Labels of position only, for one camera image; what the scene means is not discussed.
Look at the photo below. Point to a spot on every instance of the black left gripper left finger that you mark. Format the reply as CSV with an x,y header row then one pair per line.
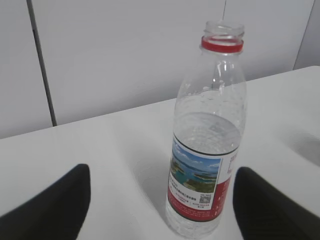
x,y
57,213

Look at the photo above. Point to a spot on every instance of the clear water bottle red label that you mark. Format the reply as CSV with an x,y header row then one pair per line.
x,y
208,126

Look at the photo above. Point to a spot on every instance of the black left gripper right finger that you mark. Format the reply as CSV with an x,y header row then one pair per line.
x,y
262,212

